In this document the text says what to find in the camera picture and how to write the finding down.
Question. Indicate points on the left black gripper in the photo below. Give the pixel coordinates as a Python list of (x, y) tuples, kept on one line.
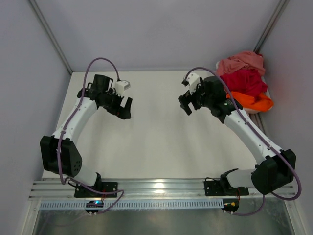
[(122, 112)]

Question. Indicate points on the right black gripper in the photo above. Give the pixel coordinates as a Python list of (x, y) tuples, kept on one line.
[(185, 99)]

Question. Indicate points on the salmon pink t shirt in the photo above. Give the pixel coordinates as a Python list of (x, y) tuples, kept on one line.
[(242, 60)]

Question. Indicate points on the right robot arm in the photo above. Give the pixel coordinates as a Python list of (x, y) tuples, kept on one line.
[(274, 165)]

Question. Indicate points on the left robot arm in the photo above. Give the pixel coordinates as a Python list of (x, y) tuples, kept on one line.
[(59, 152)]

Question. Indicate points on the white plastic bin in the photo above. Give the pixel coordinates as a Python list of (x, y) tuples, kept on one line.
[(248, 110)]

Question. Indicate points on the crimson red t shirt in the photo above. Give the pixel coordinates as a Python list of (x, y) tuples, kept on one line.
[(245, 81)]

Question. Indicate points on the orange t shirt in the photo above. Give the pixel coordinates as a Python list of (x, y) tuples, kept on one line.
[(261, 102)]

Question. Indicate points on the left black controller board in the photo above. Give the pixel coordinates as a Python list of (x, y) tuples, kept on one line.
[(94, 206)]

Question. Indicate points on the black controller board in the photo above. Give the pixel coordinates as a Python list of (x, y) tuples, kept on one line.
[(94, 206), (230, 205)]

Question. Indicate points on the right black controller board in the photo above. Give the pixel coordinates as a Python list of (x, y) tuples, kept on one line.
[(230, 205)]

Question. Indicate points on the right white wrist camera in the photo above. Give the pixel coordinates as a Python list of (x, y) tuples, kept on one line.
[(192, 81)]

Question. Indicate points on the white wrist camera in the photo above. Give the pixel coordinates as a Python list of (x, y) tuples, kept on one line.
[(192, 81), (121, 86)]

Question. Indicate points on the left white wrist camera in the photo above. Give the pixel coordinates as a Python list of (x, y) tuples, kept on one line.
[(121, 86)]

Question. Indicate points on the right side aluminium rail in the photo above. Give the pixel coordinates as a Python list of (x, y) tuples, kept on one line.
[(256, 119)]

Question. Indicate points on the aluminium rail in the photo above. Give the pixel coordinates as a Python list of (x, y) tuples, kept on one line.
[(49, 189), (256, 119)]

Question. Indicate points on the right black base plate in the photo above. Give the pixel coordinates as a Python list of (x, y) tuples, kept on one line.
[(221, 187)]

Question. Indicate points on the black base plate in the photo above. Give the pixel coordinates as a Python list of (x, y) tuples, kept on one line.
[(107, 189), (221, 187)]

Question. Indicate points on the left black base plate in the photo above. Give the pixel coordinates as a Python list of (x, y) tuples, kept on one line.
[(107, 189)]

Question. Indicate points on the slotted grey cable duct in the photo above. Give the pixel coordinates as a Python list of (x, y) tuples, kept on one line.
[(143, 204)]

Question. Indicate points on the aluminium front rail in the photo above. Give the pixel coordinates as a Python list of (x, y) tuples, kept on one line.
[(49, 189)]

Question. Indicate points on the right corner aluminium post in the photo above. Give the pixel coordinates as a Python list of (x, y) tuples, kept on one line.
[(274, 18)]

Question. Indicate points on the corner aluminium post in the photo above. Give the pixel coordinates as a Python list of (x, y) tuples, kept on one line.
[(48, 31), (274, 18)]

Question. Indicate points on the left corner aluminium post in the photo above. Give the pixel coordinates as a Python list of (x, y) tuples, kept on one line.
[(48, 31)]

